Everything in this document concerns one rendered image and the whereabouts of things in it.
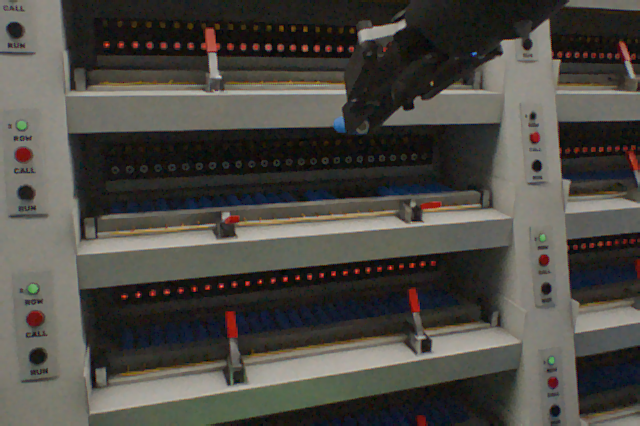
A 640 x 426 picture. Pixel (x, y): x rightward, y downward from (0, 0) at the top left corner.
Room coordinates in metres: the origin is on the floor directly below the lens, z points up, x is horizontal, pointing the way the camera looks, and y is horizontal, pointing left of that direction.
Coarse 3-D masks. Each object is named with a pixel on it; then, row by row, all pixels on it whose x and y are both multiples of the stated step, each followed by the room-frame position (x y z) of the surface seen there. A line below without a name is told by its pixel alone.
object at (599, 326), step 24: (576, 240) 1.08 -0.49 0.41; (600, 240) 1.10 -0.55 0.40; (624, 240) 1.12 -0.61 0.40; (576, 264) 1.08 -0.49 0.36; (600, 264) 1.08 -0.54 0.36; (624, 264) 1.10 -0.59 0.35; (576, 288) 0.97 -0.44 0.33; (600, 288) 0.98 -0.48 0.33; (624, 288) 0.99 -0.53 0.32; (576, 312) 0.86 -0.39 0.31; (600, 312) 0.94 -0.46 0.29; (624, 312) 0.94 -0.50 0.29; (576, 336) 0.87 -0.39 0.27; (600, 336) 0.89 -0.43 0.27; (624, 336) 0.91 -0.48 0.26
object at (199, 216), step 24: (456, 192) 0.88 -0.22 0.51; (120, 216) 0.72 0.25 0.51; (144, 216) 0.72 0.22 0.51; (168, 216) 0.73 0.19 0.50; (192, 216) 0.74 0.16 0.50; (240, 216) 0.76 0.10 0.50; (264, 216) 0.77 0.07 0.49; (288, 216) 0.78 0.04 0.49; (312, 216) 0.80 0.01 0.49; (360, 216) 0.80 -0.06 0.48
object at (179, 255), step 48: (480, 192) 0.88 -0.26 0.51; (96, 240) 0.70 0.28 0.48; (144, 240) 0.71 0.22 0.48; (192, 240) 0.71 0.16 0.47; (240, 240) 0.72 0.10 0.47; (288, 240) 0.74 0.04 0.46; (336, 240) 0.76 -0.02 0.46; (384, 240) 0.78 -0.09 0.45; (432, 240) 0.81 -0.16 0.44; (480, 240) 0.83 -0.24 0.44; (96, 288) 0.67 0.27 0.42
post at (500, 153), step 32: (544, 32) 0.87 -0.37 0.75; (512, 64) 0.85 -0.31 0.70; (544, 64) 0.87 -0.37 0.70; (512, 96) 0.85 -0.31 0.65; (544, 96) 0.86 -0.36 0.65; (448, 128) 0.99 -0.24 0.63; (480, 128) 0.90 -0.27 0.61; (512, 128) 0.84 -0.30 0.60; (544, 128) 0.86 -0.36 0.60; (448, 160) 1.00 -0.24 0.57; (480, 160) 0.91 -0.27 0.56; (512, 160) 0.84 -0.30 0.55; (544, 192) 0.86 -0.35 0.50; (512, 224) 0.84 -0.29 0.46; (448, 256) 1.03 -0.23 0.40; (480, 256) 0.93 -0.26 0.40; (512, 256) 0.85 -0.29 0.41; (512, 288) 0.86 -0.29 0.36; (544, 320) 0.85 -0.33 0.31; (512, 384) 0.87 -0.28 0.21; (576, 384) 0.87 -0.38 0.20; (576, 416) 0.87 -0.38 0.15
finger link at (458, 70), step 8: (496, 48) 0.46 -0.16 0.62; (488, 56) 0.47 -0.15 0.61; (496, 56) 0.47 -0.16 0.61; (456, 64) 0.49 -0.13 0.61; (464, 64) 0.49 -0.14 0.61; (472, 64) 0.48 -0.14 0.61; (480, 64) 0.48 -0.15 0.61; (448, 72) 0.50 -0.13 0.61; (456, 72) 0.49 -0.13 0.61; (464, 72) 0.49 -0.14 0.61; (440, 80) 0.51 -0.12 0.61; (448, 80) 0.51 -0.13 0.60; (456, 80) 0.51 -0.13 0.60; (432, 88) 0.52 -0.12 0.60; (440, 88) 0.52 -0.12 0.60; (424, 96) 0.54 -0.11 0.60; (432, 96) 0.54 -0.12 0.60
